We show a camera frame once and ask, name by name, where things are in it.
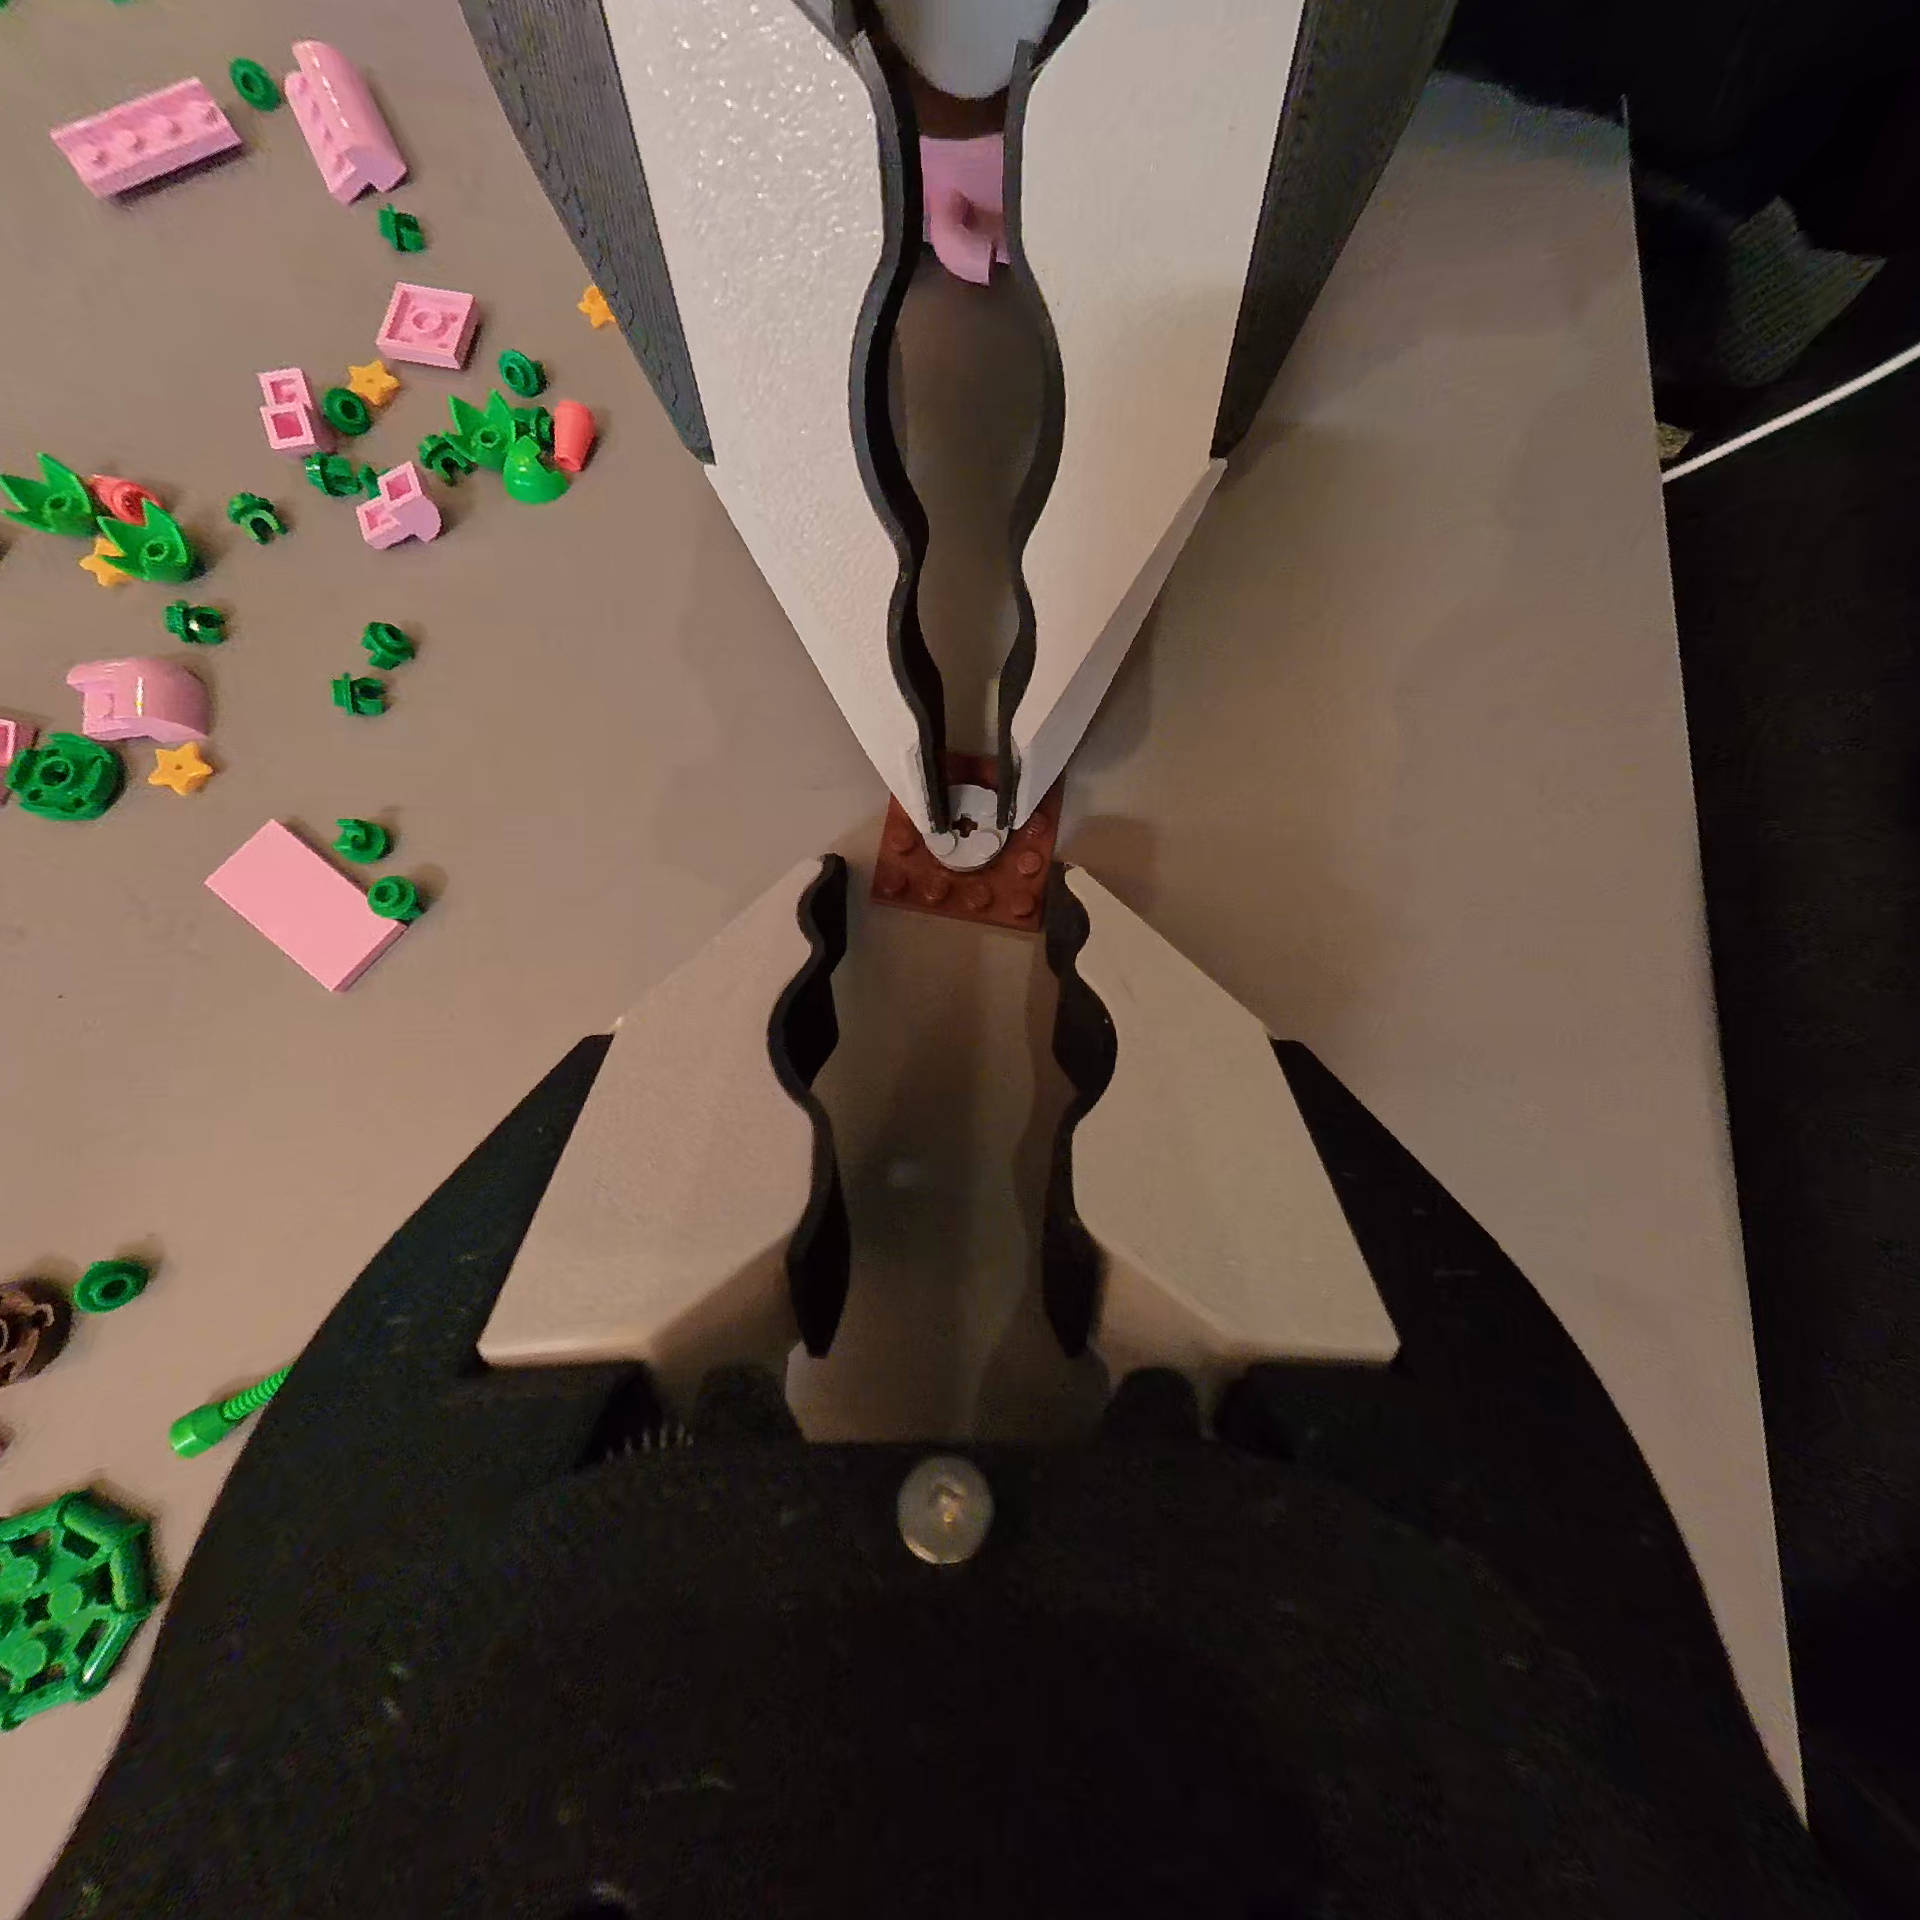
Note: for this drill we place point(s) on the person's black clothing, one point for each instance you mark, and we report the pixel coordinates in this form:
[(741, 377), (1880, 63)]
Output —
[(1798, 1049)]

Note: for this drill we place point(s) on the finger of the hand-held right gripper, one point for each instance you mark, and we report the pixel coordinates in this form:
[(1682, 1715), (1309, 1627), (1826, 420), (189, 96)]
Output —
[(1155, 301), (750, 301)]

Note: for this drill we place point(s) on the green flexible bar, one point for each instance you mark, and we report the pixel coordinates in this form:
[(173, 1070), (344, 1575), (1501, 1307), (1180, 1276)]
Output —
[(225, 1411)]

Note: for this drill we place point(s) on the pink square brick base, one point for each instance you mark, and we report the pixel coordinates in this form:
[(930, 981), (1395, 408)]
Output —
[(966, 211)]

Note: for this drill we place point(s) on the green octagonal web piece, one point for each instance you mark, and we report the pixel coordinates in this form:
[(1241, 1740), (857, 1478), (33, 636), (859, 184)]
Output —
[(66, 1606)]

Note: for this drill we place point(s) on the small grey piece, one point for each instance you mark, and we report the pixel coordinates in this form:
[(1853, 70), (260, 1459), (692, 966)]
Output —
[(966, 840)]

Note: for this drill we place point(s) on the yellow star piece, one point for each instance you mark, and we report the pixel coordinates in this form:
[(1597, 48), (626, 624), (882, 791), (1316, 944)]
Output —
[(373, 381), (100, 565), (596, 307), (180, 768)]

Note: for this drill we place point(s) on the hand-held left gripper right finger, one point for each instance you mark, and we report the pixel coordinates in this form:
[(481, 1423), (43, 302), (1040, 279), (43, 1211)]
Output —
[(1243, 1201)]

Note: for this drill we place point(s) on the dark brown round plate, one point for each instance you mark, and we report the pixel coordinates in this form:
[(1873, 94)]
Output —
[(27, 1328)]

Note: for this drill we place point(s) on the coral cone piece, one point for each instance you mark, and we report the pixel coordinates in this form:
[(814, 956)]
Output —
[(124, 495), (572, 436)]

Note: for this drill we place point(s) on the pink flat rectangular tile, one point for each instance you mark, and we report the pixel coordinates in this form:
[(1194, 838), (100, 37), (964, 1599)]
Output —
[(300, 907)]

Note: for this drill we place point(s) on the pink half cylinder brick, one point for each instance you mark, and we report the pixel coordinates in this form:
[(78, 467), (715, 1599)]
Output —
[(346, 119)]

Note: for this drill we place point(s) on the small green stem piece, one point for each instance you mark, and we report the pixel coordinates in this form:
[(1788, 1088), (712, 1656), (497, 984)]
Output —
[(521, 374)]

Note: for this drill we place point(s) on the brown square studded plate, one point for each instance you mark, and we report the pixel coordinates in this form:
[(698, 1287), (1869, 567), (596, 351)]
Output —
[(973, 896)]

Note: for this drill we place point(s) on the pink square jumper plate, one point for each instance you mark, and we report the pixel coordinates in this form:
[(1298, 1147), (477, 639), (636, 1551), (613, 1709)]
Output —
[(427, 325)]

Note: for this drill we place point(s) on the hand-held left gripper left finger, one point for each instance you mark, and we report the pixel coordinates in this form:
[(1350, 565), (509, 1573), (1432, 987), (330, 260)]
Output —
[(660, 1201)]

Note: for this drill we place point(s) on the green round studded plate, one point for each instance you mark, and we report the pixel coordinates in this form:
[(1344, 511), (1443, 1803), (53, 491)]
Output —
[(62, 777)]

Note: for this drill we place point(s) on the pink curved brick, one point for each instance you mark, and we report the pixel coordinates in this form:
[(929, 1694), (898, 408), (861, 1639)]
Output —
[(136, 697)]

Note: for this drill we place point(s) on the green spiky leaf element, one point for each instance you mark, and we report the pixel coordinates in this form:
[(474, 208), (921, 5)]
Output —
[(53, 504)]

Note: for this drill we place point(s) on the cluster of green leaf pieces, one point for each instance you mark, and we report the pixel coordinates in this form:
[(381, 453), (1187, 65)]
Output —
[(149, 547)]

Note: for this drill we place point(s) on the person's right hand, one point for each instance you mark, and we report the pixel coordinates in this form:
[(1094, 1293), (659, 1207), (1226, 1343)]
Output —
[(960, 113)]

